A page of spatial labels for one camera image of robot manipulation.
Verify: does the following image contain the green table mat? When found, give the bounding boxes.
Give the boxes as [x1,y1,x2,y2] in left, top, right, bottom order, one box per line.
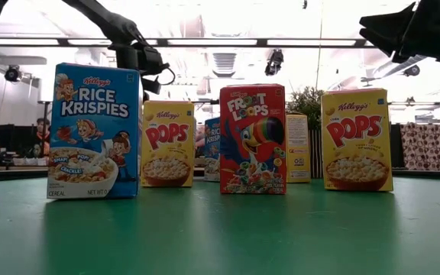
[0,173,440,275]

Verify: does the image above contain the brown white patterned cloth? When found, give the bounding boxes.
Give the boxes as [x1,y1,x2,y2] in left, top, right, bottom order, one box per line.
[400,121,440,172]

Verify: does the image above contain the black background monitors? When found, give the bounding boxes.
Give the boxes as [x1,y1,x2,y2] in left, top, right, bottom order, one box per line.
[0,124,37,158]

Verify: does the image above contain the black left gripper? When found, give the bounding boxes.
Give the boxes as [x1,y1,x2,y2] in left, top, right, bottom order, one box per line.
[107,40,170,103]

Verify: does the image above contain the blue Rice Krispies cereal box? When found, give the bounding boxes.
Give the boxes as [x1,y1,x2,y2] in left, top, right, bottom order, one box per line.
[203,117,222,183]
[47,63,144,200]

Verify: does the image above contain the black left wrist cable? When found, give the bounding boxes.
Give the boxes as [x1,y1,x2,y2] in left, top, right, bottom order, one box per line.
[154,63,176,86]

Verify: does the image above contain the black ceiling light rail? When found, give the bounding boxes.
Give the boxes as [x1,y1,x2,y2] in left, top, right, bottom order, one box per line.
[0,37,376,48]

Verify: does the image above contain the black hanging camera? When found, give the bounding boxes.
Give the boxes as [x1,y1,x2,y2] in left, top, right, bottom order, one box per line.
[264,48,285,77]

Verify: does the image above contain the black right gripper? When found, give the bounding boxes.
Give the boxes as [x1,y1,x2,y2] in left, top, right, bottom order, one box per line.
[359,0,440,64]

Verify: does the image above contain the red Froot Loops cereal box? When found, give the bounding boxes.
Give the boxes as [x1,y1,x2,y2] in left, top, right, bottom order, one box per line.
[219,83,287,196]

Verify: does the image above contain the green potted plant striped pot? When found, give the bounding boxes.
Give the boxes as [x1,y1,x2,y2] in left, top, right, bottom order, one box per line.
[285,86,326,180]

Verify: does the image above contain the person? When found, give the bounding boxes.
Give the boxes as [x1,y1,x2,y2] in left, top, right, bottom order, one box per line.
[32,117,52,158]

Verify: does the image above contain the yellow Corn Pops cereal box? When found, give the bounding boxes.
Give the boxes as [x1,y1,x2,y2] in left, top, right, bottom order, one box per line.
[141,100,196,188]
[285,113,312,184]
[320,88,394,193]

